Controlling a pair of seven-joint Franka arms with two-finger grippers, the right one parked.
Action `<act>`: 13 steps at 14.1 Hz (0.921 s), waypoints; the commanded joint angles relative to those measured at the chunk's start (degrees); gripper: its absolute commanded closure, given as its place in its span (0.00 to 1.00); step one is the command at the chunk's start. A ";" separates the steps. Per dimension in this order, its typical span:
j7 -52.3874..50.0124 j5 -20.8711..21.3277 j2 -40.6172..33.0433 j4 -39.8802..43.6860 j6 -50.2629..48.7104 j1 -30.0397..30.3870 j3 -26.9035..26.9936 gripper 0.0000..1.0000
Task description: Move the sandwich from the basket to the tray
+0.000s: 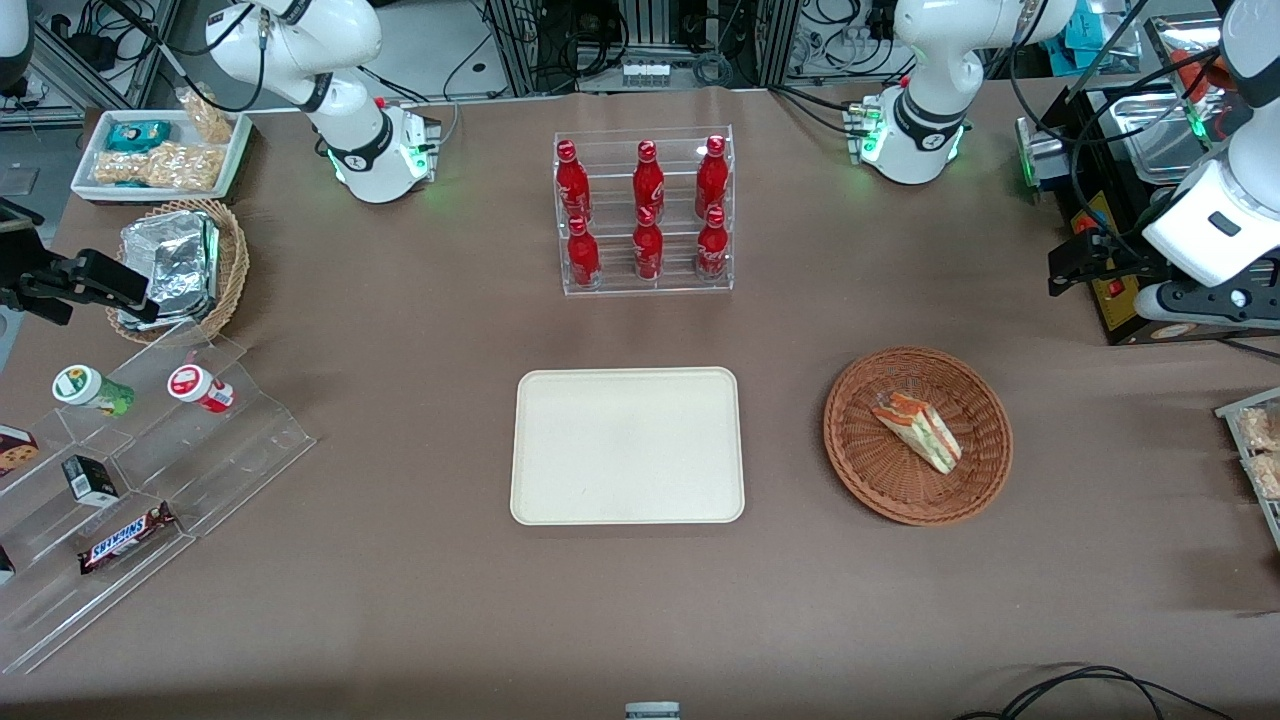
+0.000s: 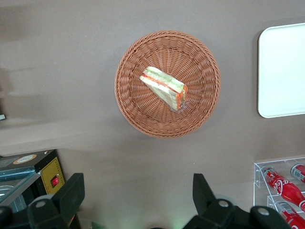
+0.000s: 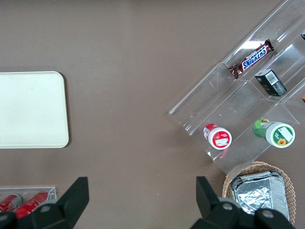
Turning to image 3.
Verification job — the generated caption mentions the Snickers chocolate bar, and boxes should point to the Snickers chocolate bar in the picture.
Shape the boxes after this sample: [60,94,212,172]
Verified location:
[228,39,275,79]

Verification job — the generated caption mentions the clear acrylic bottle rack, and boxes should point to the clear acrylic bottle rack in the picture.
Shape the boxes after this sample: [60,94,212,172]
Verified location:
[0,185,58,217]

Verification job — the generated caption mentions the green flower-lid cup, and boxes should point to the green flower-lid cup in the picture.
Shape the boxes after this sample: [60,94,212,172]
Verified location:
[252,118,296,149]

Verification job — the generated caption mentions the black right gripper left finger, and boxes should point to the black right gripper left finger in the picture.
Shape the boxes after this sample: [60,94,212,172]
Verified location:
[15,176,90,229]

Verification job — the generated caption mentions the red strawberry yogurt cup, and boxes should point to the red strawberry yogurt cup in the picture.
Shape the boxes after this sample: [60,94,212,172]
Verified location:
[203,123,233,150]

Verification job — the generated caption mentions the red cola bottle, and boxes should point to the red cola bottle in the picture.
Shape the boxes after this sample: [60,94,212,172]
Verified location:
[0,193,23,213]
[15,190,50,219]

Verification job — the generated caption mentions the light wicker basket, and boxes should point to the light wicker basket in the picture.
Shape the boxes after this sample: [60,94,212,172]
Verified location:
[222,161,296,226]

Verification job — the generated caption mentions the clear acrylic stepped display shelf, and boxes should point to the clear acrylic stepped display shelf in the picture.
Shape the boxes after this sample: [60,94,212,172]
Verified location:
[168,0,305,174]

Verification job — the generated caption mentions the aluminium foil container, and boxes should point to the aluminium foil container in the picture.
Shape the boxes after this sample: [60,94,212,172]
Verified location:
[230,171,291,225]

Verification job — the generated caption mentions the small black barcode box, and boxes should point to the small black barcode box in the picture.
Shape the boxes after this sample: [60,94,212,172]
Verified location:
[254,69,287,97]

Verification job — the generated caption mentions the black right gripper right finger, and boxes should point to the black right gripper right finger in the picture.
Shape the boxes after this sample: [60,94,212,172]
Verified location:
[190,176,257,229]

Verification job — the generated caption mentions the cream rectangular serving tray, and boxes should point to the cream rectangular serving tray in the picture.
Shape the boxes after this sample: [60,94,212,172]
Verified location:
[0,71,70,149]

